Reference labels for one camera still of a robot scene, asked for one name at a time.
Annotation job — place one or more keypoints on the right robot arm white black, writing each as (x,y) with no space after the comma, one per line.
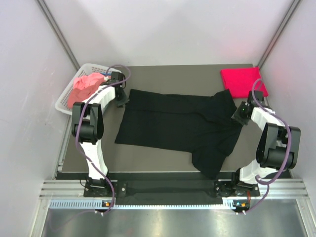
(277,150)

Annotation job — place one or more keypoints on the crumpled pink t shirt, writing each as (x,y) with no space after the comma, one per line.
(84,87)

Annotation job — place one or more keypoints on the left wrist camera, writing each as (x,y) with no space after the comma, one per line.
(115,79)

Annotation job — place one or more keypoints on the perforated grey cable duct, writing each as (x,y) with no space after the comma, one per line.
(99,204)

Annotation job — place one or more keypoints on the blue t shirt in basket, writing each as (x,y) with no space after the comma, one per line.
(107,74)

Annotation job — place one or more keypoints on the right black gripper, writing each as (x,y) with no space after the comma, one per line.
(237,117)

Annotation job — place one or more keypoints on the white plastic laundry basket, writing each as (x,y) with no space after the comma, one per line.
(85,70)

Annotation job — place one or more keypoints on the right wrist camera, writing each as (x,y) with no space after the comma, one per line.
(256,97)

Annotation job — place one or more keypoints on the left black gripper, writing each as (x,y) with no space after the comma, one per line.
(124,100)

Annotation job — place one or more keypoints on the aluminium frame rail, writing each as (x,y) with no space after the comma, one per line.
(72,189)

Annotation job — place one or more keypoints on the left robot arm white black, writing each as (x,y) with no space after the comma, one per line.
(88,129)

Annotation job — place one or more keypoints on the black t shirt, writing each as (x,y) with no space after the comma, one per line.
(200,125)

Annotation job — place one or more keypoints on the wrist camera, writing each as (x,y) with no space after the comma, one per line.
(115,79)
(256,97)

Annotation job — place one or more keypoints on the folded red t shirt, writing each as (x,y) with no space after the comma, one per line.
(240,81)

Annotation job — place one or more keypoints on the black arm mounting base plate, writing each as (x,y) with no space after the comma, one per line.
(165,187)

